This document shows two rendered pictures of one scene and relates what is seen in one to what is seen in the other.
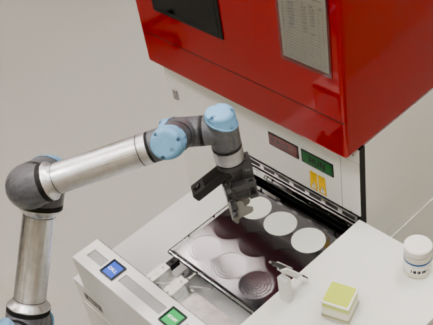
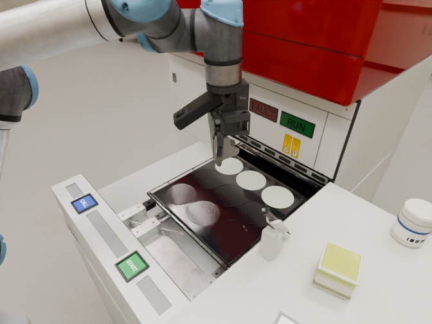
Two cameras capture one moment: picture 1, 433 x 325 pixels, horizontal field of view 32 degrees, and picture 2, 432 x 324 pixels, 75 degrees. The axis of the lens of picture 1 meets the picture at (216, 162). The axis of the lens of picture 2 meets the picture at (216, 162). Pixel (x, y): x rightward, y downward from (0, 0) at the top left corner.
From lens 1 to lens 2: 1.34 m
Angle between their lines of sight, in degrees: 6
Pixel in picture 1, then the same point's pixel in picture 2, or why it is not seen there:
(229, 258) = (202, 206)
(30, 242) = not seen: outside the picture
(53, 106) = (112, 120)
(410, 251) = (418, 215)
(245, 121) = not seen: hidden behind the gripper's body
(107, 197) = (130, 168)
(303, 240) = (273, 196)
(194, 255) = (171, 198)
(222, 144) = (220, 45)
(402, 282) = (395, 250)
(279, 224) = (250, 180)
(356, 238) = (332, 198)
